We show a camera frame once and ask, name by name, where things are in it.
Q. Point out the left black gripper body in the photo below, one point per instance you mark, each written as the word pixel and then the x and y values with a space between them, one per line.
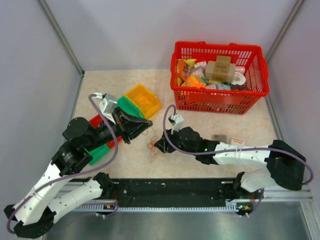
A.
pixel 120 127

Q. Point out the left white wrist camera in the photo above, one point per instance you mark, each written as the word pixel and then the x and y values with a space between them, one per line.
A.
pixel 107 105

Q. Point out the white red label card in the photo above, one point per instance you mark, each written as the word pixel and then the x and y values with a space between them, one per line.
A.
pixel 237 141

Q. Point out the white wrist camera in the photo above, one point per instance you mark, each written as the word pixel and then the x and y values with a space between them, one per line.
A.
pixel 177 122
pixel 107 105

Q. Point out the grey slotted cable duct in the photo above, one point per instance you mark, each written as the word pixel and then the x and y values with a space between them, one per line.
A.
pixel 227 207

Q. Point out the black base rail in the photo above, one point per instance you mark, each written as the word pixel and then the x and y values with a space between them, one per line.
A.
pixel 174 192

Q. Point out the grey pink small packet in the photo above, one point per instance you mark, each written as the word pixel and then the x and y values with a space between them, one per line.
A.
pixel 219 137

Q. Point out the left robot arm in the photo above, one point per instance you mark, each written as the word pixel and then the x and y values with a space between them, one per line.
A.
pixel 41 208

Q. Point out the red plastic bin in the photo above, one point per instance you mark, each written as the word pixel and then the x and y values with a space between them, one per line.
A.
pixel 95 122

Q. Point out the upper green plastic bin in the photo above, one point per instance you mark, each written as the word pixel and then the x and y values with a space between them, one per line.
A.
pixel 127 106

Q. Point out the orange snack box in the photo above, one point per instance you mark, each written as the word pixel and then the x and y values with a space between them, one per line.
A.
pixel 194 81

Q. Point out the brown cardboard box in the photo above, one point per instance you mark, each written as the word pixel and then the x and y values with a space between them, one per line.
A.
pixel 221 69

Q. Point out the yellow plastic bin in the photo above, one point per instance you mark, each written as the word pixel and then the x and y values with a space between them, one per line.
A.
pixel 146 101

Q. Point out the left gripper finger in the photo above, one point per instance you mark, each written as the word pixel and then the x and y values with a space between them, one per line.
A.
pixel 136 129
pixel 127 119

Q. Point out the red plastic shopping basket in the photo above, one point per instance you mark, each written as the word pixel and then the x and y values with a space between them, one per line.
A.
pixel 236 102

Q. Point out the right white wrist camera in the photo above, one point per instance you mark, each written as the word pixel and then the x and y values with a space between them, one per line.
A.
pixel 177 122

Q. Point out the white tape roll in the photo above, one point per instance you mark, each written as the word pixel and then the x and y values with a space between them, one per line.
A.
pixel 238 79

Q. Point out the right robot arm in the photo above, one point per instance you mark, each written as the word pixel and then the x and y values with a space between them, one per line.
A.
pixel 277 164

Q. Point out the lower green plastic bin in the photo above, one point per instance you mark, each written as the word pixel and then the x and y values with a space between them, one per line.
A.
pixel 98 153

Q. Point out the green plastic bin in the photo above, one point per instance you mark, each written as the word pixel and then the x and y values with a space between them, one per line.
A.
pixel 98 153
pixel 127 106

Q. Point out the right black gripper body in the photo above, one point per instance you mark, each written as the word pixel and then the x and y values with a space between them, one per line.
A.
pixel 174 138

